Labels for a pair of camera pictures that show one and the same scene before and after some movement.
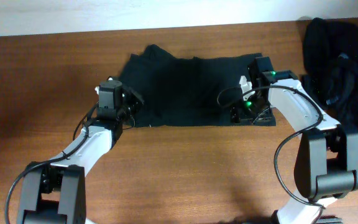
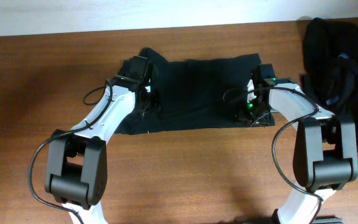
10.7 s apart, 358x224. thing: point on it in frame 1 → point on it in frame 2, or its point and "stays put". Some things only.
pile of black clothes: [340, 63] stays put
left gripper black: [133, 101] → [153, 101]
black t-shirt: [184, 92] stays put
